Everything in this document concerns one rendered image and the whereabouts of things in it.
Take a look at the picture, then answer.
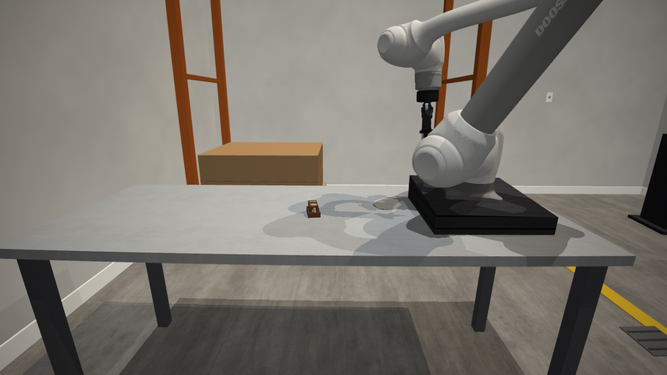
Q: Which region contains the brown wooden tray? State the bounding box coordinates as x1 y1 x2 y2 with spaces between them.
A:
306 206 320 218

